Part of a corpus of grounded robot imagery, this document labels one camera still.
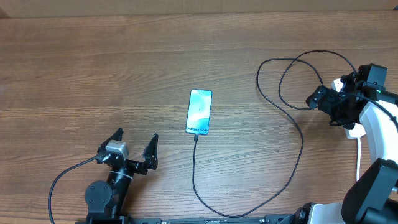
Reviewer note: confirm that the Samsung Galaxy smartphone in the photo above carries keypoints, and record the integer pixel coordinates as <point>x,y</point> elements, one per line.
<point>199,108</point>

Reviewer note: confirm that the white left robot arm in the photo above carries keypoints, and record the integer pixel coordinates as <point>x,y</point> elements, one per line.
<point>105,199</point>

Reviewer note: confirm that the white power strip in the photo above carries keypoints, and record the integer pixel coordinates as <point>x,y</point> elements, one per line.
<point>358,130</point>

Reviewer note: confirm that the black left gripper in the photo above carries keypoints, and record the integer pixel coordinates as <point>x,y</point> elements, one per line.
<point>148,157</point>

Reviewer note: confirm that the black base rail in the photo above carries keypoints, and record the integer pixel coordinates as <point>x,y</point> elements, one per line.
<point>267,219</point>

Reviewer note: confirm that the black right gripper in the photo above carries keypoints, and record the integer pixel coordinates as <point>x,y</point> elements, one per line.
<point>328,97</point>

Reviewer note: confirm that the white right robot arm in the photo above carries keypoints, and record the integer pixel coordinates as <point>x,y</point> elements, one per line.
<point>368,200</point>

